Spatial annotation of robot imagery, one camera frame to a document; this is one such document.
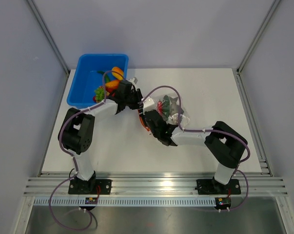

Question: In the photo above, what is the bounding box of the red fake chili pepper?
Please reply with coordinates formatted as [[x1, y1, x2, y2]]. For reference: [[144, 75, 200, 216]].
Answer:
[[157, 100, 168, 115]]

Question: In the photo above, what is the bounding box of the clear zip top bag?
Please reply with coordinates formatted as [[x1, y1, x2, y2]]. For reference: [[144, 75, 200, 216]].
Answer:
[[138, 93, 190, 134]]

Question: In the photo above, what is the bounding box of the green fake chili pepper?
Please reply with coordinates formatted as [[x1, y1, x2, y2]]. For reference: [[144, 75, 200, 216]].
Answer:
[[97, 71, 111, 83]]

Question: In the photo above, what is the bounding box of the grey fake fish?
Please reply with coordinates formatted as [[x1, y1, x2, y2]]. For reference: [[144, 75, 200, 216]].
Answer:
[[168, 96, 190, 125]]

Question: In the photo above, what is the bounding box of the green fake lettuce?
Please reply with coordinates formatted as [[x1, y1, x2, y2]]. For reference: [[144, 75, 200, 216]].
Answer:
[[94, 86, 105, 102]]

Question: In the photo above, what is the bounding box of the yellow orange fake mango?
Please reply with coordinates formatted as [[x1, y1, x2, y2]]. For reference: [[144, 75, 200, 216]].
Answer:
[[112, 66, 124, 80]]

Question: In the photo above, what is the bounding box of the dark green fake leaf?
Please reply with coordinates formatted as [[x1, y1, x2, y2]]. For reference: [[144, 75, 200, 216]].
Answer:
[[162, 95, 170, 121]]

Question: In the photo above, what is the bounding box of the red fake strawberry bunch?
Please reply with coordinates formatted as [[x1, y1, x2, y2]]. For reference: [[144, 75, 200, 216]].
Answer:
[[93, 90, 115, 103]]

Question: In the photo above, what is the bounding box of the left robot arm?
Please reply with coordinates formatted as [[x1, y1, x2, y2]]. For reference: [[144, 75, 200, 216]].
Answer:
[[58, 77, 142, 195]]

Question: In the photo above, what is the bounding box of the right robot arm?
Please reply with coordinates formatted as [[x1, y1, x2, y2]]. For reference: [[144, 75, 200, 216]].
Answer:
[[143, 110, 248, 195]]

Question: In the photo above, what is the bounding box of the blue plastic bin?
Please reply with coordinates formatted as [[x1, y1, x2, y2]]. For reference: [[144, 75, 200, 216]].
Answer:
[[67, 54, 129, 109]]

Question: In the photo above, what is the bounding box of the right small circuit board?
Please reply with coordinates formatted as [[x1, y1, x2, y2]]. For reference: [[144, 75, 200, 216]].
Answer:
[[216, 197, 232, 209]]

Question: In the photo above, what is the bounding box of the small circuit board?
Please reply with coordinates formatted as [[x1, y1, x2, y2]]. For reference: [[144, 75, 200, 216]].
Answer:
[[216, 197, 232, 209], [85, 197, 98, 204]]

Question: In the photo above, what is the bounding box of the left small circuit board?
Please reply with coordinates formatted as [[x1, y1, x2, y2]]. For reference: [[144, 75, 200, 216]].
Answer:
[[85, 197, 98, 204]]

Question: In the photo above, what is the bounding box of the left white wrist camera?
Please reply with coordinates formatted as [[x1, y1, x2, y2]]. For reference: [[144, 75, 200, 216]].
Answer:
[[128, 77, 138, 85]]

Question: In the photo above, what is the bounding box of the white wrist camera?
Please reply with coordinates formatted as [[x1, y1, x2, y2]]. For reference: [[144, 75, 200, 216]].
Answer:
[[142, 97, 156, 113], [128, 77, 138, 85]]

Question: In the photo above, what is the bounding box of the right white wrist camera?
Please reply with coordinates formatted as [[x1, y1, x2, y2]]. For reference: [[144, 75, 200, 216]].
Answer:
[[142, 97, 156, 113]]

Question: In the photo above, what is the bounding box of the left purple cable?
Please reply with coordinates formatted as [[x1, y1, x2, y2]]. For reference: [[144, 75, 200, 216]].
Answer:
[[49, 70, 132, 231]]

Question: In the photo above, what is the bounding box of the aluminium front rail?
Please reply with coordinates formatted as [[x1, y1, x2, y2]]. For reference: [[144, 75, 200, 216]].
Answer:
[[23, 173, 288, 197]]

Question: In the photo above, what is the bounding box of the aluminium rail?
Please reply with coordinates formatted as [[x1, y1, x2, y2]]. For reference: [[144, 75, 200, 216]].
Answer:
[[23, 173, 288, 197], [232, 69, 274, 177]]

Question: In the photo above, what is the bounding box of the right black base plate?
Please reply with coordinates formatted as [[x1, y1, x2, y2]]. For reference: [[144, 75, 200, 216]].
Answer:
[[196, 178, 241, 195]]

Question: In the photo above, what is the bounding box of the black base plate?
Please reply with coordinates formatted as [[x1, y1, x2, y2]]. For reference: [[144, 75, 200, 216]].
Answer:
[[68, 178, 112, 195], [196, 178, 241, 195]]

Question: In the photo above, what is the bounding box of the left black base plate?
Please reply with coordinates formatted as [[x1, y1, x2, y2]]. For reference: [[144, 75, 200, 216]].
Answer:
[[68, 178, 112, 195]]

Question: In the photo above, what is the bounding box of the right side aluminium rail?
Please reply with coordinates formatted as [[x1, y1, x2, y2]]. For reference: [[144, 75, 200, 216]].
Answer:
[[232, 69, 274, 177]]

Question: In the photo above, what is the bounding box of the left aluminium corner post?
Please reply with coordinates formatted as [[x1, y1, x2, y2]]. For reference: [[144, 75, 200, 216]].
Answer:
[[25, 0, 71, 76]]

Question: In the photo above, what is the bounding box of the aluminium corner post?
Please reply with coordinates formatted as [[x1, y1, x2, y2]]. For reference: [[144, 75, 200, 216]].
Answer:
[[25, 0, 71, 76], [236, 0, 282, 75]]

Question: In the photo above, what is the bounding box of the white slotted cable duct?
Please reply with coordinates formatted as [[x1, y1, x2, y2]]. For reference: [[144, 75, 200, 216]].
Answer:
[[34, 196, 216, 207]]

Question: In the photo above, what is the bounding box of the right aluminium corner post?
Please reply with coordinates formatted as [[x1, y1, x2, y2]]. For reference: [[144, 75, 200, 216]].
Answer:
[[236, 0, 282, 75]]

